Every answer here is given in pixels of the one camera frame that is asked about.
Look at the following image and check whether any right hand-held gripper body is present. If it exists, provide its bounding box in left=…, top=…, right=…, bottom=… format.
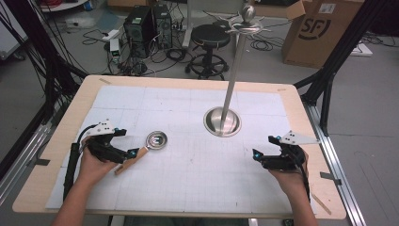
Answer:
left=260, top=130, right=320, bottom=173

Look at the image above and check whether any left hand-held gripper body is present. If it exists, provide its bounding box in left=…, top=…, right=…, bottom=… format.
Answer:
left=82, top=119, right=128, bottom=164

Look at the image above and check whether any metal spoon with wooden handle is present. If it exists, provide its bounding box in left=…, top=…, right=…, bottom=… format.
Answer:
left=113, top=130, right=168, bottom=176

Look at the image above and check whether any person's left hand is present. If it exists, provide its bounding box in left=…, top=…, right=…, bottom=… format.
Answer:
left=76, top=136, right=120, bottom=186

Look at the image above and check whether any person's right hand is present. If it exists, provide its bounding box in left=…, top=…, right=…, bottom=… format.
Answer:
left=268, top=150, right=312, bottom=202

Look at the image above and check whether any grey tape piece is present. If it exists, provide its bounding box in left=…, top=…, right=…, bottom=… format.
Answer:
left=319, top=170, right=343, bottom=186

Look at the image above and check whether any black tape piece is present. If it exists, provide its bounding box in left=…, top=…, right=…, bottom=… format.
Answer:
left=33, top=157, right=52, bottom=167

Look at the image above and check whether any metal utensil stand with hooks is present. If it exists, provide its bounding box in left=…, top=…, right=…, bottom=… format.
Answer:
left=202, top=3, right=273, bottom=138

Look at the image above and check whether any white grid mat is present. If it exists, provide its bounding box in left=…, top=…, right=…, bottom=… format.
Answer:
left=45, top=85, right=315, bottom=215

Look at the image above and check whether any small white device box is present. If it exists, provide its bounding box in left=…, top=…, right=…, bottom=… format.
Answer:
left=108, top=38, right=122, bottom=62

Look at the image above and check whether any white power strip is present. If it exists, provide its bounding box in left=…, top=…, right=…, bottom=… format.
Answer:
left=101, top=28, right=121, bottom=42

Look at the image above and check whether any large black computer tower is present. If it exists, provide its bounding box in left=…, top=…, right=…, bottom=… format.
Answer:
left=122, top=5, right=157, bottom=59

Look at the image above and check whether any large cardboard box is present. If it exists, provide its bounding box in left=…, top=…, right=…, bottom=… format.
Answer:
left=280, top=0, right=367, bottom=70

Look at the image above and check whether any slim black computer tower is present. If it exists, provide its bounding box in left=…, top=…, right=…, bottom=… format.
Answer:
left=152, top=3, right=174, bottom=50

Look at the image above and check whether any black round stool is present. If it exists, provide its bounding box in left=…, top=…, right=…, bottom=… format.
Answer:
left=184, top=24, right=231, bottom=81

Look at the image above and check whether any grey desk leg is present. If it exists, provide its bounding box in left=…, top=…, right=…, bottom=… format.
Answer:
left=181, top=0, right=195, bottom=49

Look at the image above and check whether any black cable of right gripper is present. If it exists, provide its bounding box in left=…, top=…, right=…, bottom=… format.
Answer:
left=295, top=153, right=312, bottom=203

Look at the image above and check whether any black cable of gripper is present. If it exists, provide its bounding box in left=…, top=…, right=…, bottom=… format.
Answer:
left=295, top=153, right=312, bottom=203
left=62, top=123, right=99, bottom=202

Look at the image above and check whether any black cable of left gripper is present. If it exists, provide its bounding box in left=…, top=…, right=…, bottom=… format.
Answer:
left=62, top=123, right=99, bottom=202

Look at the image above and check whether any aluminium rail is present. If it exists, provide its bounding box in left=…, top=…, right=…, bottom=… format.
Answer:
left=0, top=122, right=54, bottom=206
left=304, top=103, right=367, bottom=226

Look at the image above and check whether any coiled black cable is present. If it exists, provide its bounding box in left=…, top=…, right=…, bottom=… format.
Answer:
left=248, top=33, right=285, bottom=53

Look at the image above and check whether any black metal frame post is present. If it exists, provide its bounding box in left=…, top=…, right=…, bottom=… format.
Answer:
left=294, top=0, right=391, bottom=137
left=4, top=0, right=90, bottom=118

